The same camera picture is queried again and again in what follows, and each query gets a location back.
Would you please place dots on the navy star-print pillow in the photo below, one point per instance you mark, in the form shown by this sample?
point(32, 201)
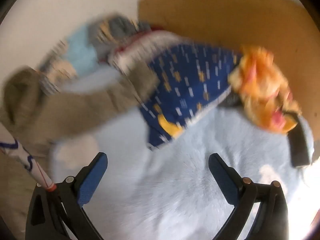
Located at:
point(190, 80)

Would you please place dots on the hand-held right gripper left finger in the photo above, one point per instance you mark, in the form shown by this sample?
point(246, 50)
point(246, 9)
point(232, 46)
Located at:
point(89, 180)

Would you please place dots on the orange plush toy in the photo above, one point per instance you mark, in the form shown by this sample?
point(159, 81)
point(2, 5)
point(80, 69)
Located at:
point(260, 87)

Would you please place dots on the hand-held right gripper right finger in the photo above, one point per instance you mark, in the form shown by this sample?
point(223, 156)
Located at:
point(225, 177)

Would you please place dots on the khaki quilted jacket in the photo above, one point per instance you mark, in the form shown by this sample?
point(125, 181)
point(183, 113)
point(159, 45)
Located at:
point(75, 110)

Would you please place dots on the wooden headboard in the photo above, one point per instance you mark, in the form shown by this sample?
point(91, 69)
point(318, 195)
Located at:
point(225, 17)

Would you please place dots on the light blue bed sheet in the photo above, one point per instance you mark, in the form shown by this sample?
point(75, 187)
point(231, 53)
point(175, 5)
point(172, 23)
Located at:
point(175, 180)

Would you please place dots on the patchwork printed blanket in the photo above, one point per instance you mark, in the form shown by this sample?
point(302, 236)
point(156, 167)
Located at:
point(81, 52)

